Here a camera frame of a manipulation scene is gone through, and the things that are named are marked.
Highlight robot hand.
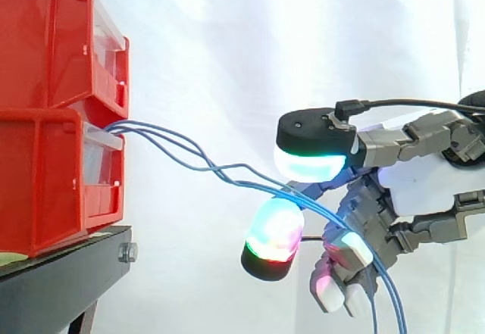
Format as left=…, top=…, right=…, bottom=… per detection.
left=239, top=106, right=485, bottom=318

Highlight blue cable bundle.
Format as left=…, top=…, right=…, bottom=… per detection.
left=102, top=119, right=408, bottom=334

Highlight black metal stand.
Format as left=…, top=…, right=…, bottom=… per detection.
left=0, top=225, right=139, bottom=334

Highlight red plastic storage bin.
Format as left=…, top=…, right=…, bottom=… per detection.
left=0, top=0, right=130, bottom=119
left=0, top=101, right=126, bottom=258

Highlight thin black cable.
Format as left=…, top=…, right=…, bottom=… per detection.
left=334, top=98, right=485, bottom=123

